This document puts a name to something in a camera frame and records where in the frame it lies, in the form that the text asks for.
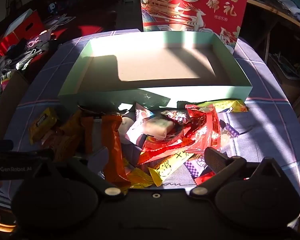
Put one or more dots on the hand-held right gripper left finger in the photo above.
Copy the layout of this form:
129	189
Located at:
100	158

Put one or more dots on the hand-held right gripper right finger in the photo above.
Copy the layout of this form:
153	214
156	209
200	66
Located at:
215	161

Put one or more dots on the purple checkered snack packet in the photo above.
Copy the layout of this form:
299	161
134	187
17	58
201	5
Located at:
197	165

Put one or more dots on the orange long snack bar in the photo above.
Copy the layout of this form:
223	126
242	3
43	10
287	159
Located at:
112	142

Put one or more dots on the small red snack packet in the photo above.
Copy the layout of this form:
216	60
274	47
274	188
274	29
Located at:
203	178

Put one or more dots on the purple white candy wrapper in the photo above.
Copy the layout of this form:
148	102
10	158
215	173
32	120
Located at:
227	132

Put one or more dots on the red transparent snack packet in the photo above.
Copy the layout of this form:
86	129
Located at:
205	127

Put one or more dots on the orange snack packet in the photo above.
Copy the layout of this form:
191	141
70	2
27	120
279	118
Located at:
65	140

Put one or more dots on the yellow crinkled snack packet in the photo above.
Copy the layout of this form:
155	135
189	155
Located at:
140	178

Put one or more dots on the yellow cartoon snack packet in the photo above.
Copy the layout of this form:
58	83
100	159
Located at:
167	167

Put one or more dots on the white printed snack packet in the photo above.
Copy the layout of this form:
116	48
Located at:
138	120

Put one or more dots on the yellow cracker packet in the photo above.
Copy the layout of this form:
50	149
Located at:
42	125

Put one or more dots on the yellow green snack packet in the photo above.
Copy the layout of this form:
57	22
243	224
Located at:
230	105

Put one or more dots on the small cartoon candy packet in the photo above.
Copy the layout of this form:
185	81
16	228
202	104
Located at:
176	116

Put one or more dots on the white cake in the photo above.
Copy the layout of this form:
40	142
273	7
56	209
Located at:
157	127

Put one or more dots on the teal cardboard box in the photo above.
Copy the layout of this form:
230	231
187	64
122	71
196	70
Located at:
165	62

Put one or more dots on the blue checked tablecloth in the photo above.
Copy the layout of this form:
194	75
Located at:
265	120

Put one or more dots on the brown cardboard box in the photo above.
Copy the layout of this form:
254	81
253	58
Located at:
10	95

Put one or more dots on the pile of clothes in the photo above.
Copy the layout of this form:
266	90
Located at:
22	52

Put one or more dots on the red sofa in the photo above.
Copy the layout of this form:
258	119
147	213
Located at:
72	32

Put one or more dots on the magazines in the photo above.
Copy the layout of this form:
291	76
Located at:
62	20

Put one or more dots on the red gift bag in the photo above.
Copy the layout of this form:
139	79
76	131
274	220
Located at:
190	5

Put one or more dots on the blue toy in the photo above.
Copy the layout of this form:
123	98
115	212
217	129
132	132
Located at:
51	7

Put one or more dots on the black fan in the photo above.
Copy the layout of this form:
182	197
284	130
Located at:
13	3

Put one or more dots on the wooden table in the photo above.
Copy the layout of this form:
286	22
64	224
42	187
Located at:
272	8

